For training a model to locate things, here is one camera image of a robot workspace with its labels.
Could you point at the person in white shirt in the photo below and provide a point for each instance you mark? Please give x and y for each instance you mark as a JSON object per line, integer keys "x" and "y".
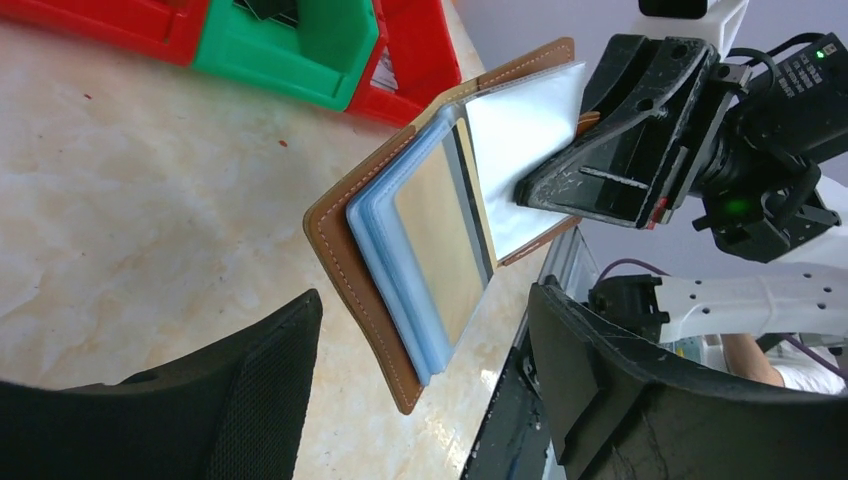
{"x": 784, "y": 365}

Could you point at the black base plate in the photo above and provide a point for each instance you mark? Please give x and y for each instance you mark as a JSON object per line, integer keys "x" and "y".
{"x": 513, "y": 439}

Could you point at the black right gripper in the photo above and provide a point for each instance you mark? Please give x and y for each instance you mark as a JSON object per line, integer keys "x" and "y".
{"x": 763, "y": 190}

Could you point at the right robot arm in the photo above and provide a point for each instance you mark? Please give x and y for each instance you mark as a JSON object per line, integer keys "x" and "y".
{"x": 667, "y": 309}

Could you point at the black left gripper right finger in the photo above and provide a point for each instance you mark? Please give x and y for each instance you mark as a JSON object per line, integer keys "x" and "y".
{"x": 621, "y": 407}

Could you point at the red bin with silver cards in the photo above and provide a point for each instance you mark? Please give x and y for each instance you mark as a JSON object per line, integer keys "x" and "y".
{"x": 413, "y": 61}

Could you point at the green plastic bin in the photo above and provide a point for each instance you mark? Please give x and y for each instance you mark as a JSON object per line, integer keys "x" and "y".
{"x": 320, "y": 60}

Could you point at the brown leather card holder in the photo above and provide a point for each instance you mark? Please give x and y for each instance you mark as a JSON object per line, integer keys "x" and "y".
{"x": 517, "y": 115}

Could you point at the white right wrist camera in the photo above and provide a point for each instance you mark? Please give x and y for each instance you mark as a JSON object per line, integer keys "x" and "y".
{"x": 716, "y": 22}

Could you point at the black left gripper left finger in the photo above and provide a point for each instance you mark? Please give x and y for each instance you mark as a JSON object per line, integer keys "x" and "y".
{"x": 234, "y": 409}

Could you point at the aluminium front rail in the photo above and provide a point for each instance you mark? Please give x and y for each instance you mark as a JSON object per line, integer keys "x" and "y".
{"x": 570, "y": 261}

